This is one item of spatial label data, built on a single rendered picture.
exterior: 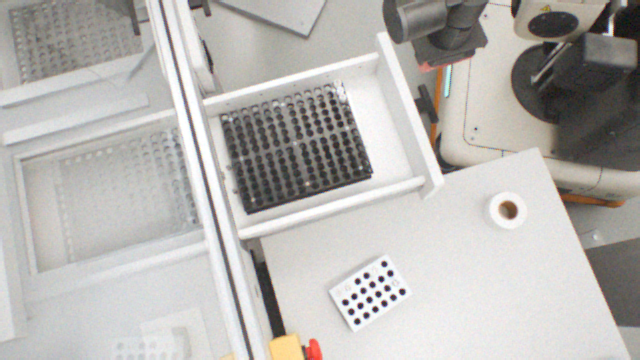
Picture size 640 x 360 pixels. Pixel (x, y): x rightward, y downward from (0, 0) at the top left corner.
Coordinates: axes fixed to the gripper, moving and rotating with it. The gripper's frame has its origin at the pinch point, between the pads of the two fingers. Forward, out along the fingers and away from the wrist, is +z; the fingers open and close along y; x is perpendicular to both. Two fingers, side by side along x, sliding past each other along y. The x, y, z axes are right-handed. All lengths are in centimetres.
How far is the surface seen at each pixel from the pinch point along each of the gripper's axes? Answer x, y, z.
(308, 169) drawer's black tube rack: 7.0, 22.1, 13.4
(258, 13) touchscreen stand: -81, 15, 96
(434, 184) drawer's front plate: 17.0, 4.2, 7.1
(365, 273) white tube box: 26.3, 17.1, 23.7
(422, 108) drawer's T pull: 3.7, 0.9, 8.5
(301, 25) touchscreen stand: -71, 1, 96
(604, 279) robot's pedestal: 46, -49, 64
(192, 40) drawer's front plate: -19.5, 35.0, 7.3
